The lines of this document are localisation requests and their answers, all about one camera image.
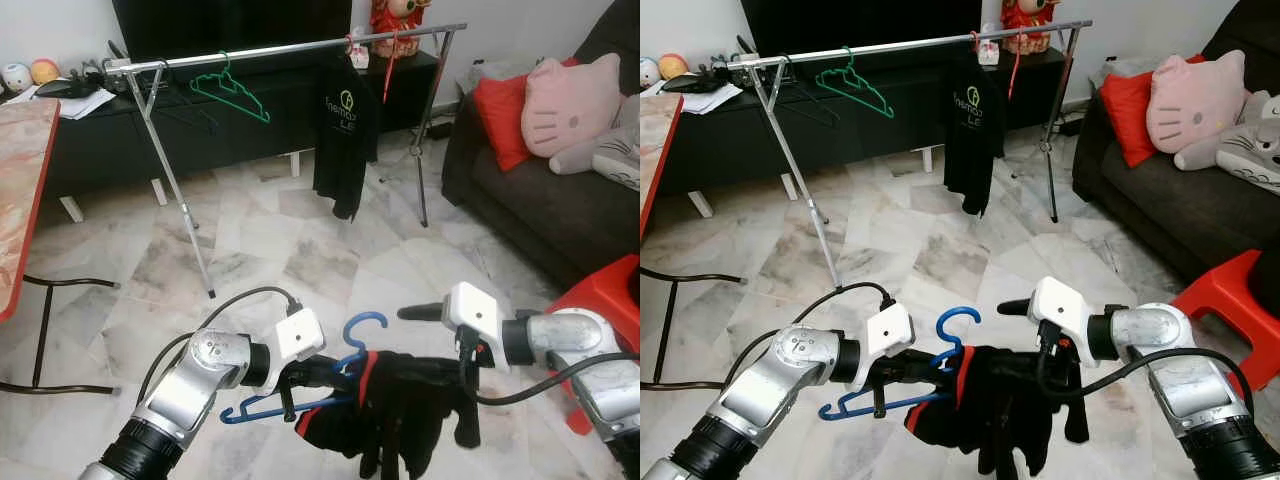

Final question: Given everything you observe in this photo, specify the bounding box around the silver metal clothes rack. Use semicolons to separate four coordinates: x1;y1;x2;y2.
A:
103;22;469;299
728;18;1094;291

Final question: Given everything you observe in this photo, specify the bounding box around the blue plastic hanger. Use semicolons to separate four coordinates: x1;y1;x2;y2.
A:
818;305;983;421
220;312;389;425

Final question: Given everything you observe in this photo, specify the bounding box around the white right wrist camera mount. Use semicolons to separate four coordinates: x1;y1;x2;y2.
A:
1028;277;1091;341
441;283;501;346

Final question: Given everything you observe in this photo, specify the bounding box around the black clothes hanger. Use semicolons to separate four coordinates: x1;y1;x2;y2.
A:
775;58;843;129
150;62;221;136

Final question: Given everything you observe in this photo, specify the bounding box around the pink cat face pillow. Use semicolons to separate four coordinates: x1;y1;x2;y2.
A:
520;52;623;159
1145;48;1249;154

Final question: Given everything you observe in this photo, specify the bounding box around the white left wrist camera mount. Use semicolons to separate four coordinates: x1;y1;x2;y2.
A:
862;302;916;361
273;306;327;365

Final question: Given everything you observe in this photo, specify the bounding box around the black T-shirt green logo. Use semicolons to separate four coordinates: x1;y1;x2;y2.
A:
943;50;1009;218
312;50;382;222

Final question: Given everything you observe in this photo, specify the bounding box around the white paper stack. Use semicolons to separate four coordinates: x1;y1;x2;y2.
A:
662;78;746;116
35;82;121;121

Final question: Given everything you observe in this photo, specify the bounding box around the dark grey fabric sofa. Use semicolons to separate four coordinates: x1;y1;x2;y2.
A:
442;0;640;291
1072;0;1280;286

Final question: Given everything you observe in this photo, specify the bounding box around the green plastic hanger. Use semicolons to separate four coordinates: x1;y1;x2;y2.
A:
188;50;273;125
813;45;896;119

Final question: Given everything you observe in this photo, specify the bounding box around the black flat television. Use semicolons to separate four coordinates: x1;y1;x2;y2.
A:
110;0;353;63
740;0;986;59

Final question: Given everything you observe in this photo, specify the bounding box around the black shorts red stripe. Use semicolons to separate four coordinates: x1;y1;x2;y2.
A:
903;345;1091;480
295;350;481;480

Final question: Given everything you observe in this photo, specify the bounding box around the grey wide-eyed Totoro plush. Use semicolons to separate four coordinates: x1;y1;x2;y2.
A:
1173;90;1280;196
548;95;640;193

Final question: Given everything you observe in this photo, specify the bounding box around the black flat pouch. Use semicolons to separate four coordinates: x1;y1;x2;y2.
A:
668;73;731;94
40;78;106;99

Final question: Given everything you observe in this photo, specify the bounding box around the black television console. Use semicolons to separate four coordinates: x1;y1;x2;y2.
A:
45;50;441;201
660;45;1081;196

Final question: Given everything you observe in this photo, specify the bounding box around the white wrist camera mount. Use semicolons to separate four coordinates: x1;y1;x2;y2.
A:
441;283;501;346
862;302;916;361
273;306;327;365
1028;277;1091;341

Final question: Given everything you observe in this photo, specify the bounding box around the red laughing Buddha statue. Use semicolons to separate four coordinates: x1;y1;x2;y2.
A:
1000;0;1063;53
370;0;433;59

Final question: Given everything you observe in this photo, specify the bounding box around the red square cushion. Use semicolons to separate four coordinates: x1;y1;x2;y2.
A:
1098;55;1206;169
472;58;581;173

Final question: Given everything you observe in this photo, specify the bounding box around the red plastic stool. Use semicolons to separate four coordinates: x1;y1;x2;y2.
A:
1170;250;1280;401
545;253;640;436

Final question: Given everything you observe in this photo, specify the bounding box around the pink marble folding table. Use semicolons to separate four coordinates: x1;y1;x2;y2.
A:
0;97;123;396
640;93;749;391

